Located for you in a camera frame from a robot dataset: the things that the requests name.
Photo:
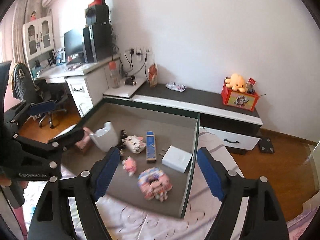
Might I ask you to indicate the red tin box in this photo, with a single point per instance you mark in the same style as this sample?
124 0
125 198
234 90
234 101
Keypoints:
240 101

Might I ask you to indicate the white glass-door cabinet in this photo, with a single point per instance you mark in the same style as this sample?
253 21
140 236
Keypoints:
37 37

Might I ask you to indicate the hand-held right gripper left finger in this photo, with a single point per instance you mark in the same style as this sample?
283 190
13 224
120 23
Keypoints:
107 172

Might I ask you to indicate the white desk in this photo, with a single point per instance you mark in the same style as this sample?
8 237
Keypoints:
92 85

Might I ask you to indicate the small dark figurine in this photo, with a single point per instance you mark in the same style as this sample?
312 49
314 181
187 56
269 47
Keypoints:
123 136

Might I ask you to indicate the black floor scale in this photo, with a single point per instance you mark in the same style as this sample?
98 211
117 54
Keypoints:
267 145

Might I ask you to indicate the orange printed bag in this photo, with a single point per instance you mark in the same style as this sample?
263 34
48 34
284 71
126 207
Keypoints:
153 76

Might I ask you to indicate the white striped quilt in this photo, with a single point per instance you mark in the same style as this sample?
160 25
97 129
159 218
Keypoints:
150 225

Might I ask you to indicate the black box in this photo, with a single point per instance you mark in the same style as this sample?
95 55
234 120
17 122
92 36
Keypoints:
98 15

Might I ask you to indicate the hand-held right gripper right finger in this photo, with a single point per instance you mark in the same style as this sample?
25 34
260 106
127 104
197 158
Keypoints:
211 175

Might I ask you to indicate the white charger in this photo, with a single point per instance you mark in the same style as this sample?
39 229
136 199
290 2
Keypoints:
176 158

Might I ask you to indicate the black computer monitor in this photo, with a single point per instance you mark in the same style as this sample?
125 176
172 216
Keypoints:
73 42

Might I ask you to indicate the small pink doll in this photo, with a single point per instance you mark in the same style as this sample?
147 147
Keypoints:
33 16

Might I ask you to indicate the blue white box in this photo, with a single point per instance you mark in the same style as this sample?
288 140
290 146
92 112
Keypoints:
60 56

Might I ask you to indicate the pink storage box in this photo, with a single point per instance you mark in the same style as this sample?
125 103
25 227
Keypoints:
175 187

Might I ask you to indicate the black office chair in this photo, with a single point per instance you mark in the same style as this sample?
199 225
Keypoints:
25 80

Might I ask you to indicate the yellow octopus plush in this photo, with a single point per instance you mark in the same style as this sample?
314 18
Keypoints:
237 81

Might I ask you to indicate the beige curtain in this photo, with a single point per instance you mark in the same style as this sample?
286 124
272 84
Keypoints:
22 30

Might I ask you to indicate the black white low cabinet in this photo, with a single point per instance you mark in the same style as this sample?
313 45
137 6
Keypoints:
200 97

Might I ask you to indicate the person's left hand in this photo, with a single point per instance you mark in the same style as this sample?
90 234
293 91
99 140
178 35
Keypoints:
5 182

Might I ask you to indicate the small pink block figure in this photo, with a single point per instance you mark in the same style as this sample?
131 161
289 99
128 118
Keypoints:
130 166

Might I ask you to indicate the small black device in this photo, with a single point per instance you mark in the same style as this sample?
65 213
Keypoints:
130 80

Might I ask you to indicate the white printed packet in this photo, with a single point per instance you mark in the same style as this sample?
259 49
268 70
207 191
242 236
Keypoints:
176 86

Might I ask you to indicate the small figure red tag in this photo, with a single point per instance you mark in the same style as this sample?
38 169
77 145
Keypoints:
251 85

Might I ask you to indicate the white cup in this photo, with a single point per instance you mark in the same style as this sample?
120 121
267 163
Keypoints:
106 137

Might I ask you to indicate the black computer tower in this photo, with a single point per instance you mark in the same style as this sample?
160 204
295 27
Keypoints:
100 42

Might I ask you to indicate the white block figure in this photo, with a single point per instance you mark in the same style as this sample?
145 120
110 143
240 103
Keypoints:
135 143

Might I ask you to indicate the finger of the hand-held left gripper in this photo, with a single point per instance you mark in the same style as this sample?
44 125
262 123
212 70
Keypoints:
72 137
41 108

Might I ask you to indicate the blue rectangular box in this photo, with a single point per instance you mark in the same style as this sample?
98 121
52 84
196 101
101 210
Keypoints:
150 146

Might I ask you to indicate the large pink block figure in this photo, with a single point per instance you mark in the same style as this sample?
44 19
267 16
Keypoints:
153 183

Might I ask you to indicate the clear bottle orange cap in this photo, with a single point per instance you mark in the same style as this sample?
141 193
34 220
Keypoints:
114 77

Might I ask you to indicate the white wall socket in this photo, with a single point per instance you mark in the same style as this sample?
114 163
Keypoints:
139 51
131 51
148 50

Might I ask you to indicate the pink printed bedding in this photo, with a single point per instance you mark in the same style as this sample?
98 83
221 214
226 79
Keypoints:
305 225

